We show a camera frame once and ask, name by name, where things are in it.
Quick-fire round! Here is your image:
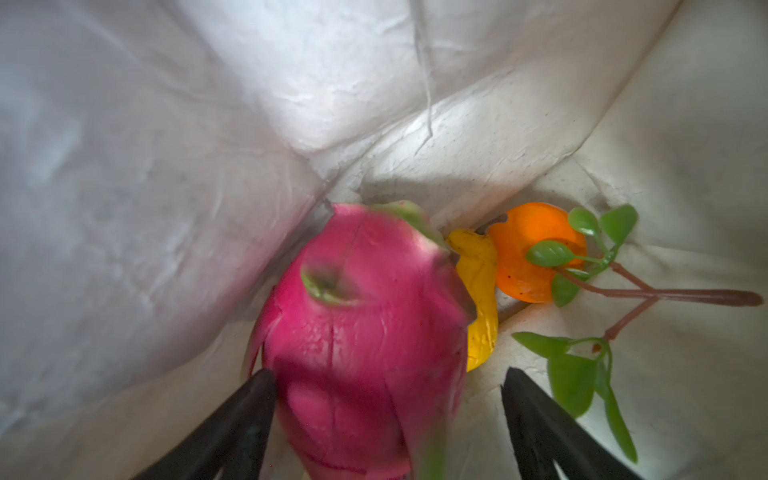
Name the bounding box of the magenta dragon fruit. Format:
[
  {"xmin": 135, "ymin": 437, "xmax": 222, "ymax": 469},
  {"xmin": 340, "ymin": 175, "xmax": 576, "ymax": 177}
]
[{"xmin": 242, "ymin": 200, "xmax": 476, "ymax": 479}]

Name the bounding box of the orange tangerine with leaves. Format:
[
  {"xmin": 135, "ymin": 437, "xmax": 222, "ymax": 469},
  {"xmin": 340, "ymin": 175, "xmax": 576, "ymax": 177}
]
[{"xmin": 488, "ymin": 203, "xmax": 764, "ymax": 462}]

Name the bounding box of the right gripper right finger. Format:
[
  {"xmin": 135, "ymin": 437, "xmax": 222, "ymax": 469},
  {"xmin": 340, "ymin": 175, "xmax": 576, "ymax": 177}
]
[{"xmin": 501, "ymin": 367, "xmax": 640, "ymax": 480}]

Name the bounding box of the yellow pear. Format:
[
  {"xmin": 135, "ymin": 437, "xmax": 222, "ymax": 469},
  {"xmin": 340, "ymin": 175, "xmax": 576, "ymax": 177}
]
[{"xmin": 446, "ymin": 229, "xmax": 499, "ymax": 372}]

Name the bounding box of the cream canvas grocery bag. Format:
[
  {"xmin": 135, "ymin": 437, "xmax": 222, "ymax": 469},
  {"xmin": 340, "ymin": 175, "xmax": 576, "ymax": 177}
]
[{"xmin": 1, "ymin": 1, "xmax": 767, "ymax": 479}]

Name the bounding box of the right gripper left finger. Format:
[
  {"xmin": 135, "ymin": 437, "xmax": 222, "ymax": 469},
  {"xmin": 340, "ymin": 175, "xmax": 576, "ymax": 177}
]
[{"xmin": 136, "ymin": 369, "xmax": 277, "ymax": 480}]

